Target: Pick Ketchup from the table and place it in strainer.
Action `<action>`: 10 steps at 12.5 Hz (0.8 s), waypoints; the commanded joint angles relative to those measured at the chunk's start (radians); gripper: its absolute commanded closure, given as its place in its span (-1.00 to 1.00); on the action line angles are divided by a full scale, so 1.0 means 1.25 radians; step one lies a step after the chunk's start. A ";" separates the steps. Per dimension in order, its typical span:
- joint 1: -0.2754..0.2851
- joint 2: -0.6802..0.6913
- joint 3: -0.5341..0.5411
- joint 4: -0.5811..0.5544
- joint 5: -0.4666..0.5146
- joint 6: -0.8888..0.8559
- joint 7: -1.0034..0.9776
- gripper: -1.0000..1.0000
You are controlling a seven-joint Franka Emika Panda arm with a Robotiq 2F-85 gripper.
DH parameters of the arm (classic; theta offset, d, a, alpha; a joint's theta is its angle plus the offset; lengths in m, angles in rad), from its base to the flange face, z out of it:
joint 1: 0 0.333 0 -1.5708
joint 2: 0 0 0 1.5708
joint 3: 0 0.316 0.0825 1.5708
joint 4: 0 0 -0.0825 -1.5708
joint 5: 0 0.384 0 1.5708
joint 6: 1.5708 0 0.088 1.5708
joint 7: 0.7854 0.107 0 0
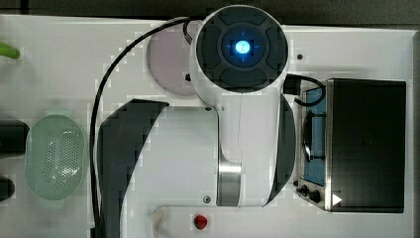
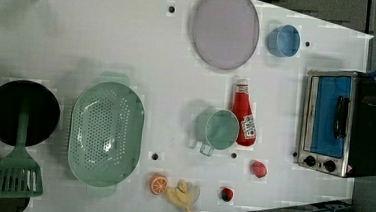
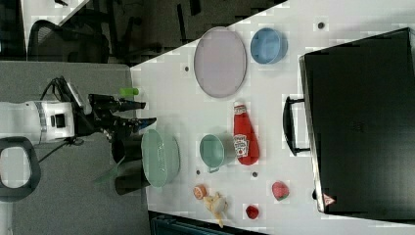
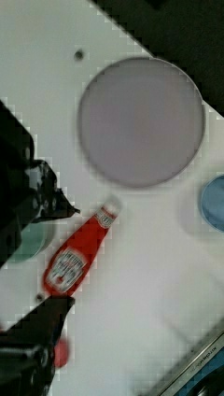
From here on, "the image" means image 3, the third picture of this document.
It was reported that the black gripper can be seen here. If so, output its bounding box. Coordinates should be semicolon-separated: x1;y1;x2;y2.
73;94;157;141

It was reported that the red plush ketchup bottle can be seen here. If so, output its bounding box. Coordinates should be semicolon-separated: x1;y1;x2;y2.
233;102;259;165

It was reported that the green plastic strainer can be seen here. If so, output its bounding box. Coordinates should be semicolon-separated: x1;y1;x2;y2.
141;129;180;188

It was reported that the green metal mug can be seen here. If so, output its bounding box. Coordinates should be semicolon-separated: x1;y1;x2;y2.
199;133;236;173

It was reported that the orange slice toy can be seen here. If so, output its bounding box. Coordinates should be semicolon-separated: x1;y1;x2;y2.
193;185;207;200

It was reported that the lilac round plate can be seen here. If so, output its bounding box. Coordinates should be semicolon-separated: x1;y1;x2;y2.
194;26;247;98

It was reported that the black office chair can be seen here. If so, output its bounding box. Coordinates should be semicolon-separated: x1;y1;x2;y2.
26;9;161;65

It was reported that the peeled banana toy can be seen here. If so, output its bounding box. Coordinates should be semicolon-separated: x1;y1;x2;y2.
203;192;227;228

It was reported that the blue plastic cup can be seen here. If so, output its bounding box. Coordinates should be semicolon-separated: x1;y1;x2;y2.
251;27;288;65

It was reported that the small red strawberry toy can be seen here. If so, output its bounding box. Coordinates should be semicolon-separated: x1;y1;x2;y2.
246;205;259;219

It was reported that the pink peach toy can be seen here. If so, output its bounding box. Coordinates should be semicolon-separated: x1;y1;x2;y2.
272;181;290;201

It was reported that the black toaster oven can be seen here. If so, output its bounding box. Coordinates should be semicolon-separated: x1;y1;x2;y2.
299;27;415;224

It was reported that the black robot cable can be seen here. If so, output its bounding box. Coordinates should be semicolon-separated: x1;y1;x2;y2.
38;75;86;165

